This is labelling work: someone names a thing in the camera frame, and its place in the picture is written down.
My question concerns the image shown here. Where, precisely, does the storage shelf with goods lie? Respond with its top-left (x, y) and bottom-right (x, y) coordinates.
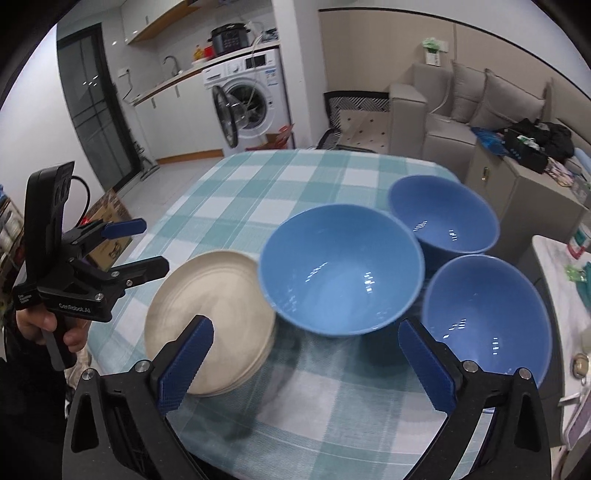
top-left (0, 185), bottom-right (28, 282)

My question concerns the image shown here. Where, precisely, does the teal and red box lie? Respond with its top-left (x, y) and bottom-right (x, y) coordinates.
top-left (567, 230), bottom-right (591, 260)

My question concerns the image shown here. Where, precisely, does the black pressure cooker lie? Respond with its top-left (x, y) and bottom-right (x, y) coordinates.
top-left (211, 24), bottom-right (253, 58)

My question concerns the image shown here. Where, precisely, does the grey cushion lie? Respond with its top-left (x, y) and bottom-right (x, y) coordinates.
top-left (450, 60), bottom-right (491, 124)
top-left (471, 69), bottom-right (549, 136)

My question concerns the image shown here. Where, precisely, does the blue patterned bag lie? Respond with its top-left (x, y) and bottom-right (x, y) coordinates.
top-left (470, 127), bottom-right (508, 158)

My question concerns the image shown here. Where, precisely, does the grey sideboard cabinet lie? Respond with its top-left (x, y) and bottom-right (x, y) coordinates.
top-left (463, 136), bottom-right (591, 245)

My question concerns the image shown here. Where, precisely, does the cream plate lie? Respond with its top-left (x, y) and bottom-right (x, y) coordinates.
top-left (191, 337), bottom-right (273, 395)
top-left (194, 325), bottom-right (277, 391)
top-left (189, 351), bottom-right (264, 398)
top-left (144, 250), bottom-right (276, 384)

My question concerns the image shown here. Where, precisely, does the white marble side table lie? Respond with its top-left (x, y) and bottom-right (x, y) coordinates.
top-left (530, 234), bottom-right (591, 462)

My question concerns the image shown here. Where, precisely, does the person's left hand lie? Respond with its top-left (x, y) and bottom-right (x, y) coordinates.
top-left (16, 309), bottom-right (88, 354)

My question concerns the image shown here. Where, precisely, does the white wall cabinet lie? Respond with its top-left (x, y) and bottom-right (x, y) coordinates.
top-left (119, 0), bottom-right (218, 45)

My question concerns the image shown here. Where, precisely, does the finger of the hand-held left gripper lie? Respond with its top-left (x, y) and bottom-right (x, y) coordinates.
top-left (74, 257), bottom-right (170, 296)
top-left (62, 219), bottom-right (146, 259)

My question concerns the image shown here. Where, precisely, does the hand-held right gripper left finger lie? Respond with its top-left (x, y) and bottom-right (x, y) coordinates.
top-left (62, 315), bottom-right (215, 480)

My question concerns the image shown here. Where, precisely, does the teal checked tablecloth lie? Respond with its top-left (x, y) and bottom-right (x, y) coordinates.
top-left (88, 148), bottom-right (555, 480)

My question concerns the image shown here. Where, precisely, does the black bag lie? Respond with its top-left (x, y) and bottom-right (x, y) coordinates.
top-left (503, 117), bottom-right (577, 163)

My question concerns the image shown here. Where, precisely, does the black box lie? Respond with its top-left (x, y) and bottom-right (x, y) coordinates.
top-left (502, 130), bottom-right (550, 175)

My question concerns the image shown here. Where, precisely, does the small potted plant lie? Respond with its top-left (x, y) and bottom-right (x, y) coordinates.
top-left (421, 36), bottom-right (448, 66)

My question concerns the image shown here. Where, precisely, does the white kitchen counter cabinet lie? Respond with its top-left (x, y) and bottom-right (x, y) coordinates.
top-left (131, 62), bottom-right (228, 163)

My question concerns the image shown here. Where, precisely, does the brown cardboard box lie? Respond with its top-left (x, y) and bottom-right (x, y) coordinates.
top-left (84, 188), bottom-right (133, 273)

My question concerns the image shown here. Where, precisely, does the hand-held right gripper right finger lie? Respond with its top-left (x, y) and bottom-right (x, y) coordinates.
top-left (398, 318), bottom-right (552, 480)

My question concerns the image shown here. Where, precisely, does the grey sofa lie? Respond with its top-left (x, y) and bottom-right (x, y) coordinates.
top-left (387, 61), bottom-right (580, 185)

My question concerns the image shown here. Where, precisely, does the white washing machine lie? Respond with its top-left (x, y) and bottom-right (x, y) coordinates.
top-left (202, 46), bottom-right (293, 160)

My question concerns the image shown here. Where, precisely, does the blue bowl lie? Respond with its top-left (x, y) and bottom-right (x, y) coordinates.
top-left (388, 174), bottom-right (501, 259)
top-left (421, 255), bottom-right (553, 388)
top-left (259, 205), bottom-right (424, 337)

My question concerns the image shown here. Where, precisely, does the black chair with patterned cushion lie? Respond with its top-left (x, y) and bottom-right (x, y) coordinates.
top-left (315, 90), bottom-right (393, 154)

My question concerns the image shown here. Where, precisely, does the dark glass door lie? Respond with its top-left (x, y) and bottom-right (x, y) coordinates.
top-left (57, 25), bottom-right (140, 191)

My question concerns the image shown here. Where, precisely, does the red cardboard box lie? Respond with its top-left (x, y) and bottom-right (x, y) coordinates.
top-left (264, 124), bottom-right (296, 151)

